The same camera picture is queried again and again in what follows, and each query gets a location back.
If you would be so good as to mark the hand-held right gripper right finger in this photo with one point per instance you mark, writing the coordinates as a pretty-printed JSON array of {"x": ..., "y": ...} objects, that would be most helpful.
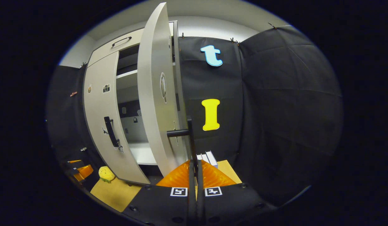
[{"x": 200, "y": 201}]

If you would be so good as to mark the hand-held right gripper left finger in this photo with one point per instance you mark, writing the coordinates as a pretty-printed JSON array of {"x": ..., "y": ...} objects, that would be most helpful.
[{"x": 192, "y": 201}]

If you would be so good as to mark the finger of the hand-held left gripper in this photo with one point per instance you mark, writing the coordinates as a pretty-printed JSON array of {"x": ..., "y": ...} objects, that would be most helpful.
[
  {"x": 84, "y": 172},
  {"x": 75, "y": 164}
]

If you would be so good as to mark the cabinet door with camera sticker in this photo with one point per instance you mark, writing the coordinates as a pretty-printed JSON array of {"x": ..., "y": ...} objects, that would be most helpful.
[{"x": 99, "y": 103}]

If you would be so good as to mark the cabinet door with headphone sticker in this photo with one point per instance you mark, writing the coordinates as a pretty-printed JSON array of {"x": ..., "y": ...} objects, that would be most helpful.
[{"x": 153, "y": 94}]

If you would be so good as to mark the grey double-door shoe cabinet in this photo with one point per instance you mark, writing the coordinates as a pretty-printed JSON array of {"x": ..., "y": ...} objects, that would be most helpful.
[{"x": 106, "y": 48}]

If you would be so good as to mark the white cabinet shelf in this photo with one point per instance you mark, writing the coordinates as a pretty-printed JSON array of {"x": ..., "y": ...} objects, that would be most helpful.
[
  {"x": 126, "y": 74},
  {"x": 143, "y": 153}
]

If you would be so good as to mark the yellow plush toy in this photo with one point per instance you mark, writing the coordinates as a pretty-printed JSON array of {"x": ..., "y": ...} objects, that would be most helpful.
[{"x": 106, "y": 174}]

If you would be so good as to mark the wooden base board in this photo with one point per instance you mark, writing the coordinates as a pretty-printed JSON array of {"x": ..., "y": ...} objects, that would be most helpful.
[{"x": 115, "y": 194}]

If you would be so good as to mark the white box with blue edge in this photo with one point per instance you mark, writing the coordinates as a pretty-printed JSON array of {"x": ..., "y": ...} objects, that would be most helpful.
[{"x": 211, "y": 159}]

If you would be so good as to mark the small white box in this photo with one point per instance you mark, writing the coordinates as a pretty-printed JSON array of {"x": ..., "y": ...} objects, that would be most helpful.
[{"x": 200, "y": 157}]

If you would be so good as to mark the black backdrop cloth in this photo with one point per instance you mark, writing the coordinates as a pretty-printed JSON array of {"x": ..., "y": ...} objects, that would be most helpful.
[
  {"x": 275, "y": 110},
  {"x": 65, "y": 119}
]

